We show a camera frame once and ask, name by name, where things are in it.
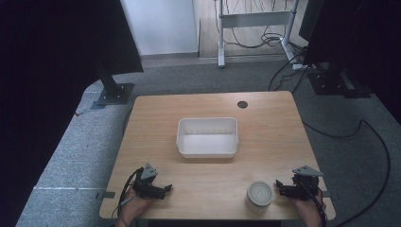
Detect black cables under desk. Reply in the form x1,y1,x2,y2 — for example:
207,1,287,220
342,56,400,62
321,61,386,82
214,0,308,53

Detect white round jar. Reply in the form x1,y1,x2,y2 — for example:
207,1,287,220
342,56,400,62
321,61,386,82
245,180,274,210

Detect white plastic bin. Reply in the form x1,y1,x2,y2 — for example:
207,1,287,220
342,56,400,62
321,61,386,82
175,116,239,159

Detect long black floor cable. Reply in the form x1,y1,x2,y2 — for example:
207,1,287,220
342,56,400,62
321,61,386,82
302,118,392,227

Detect person's right hand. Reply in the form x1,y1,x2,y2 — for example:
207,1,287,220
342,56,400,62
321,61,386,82
292,190,327,227

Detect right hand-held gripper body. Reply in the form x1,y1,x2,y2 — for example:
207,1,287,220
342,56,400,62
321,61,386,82
291,165,325,201

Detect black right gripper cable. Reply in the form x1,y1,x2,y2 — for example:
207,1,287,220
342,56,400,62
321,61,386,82
298,182,329,227

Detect black curtain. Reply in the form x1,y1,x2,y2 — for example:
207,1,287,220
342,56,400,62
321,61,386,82
0,0,145,227

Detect black stand base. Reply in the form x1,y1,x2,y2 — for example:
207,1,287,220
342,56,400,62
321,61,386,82
306,67,373,99

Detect white power strip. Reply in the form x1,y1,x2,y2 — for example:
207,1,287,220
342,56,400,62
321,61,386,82
291,63,317,71

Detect black cable to power strip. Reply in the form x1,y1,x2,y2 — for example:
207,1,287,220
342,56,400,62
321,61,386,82
267,51,307,93

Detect grey table edge bracket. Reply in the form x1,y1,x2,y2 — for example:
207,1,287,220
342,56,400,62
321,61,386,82
321,190,340,201
95,190,116,200

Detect person's left hand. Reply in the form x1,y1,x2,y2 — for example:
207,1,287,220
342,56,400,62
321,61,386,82
115,194,153,227

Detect black stand with base plate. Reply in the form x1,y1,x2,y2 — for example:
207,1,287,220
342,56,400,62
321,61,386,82
90,64,135,111

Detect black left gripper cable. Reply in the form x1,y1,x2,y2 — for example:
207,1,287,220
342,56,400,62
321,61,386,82
111,167,145,227

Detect white desk frame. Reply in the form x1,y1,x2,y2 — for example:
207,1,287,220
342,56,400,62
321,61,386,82
217,0,301,69

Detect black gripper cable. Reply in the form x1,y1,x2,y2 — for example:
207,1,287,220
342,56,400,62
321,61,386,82
298,182,329,227
111,167,145,227

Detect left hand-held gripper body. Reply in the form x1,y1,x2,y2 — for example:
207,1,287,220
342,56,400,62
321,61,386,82
131,163,159,200

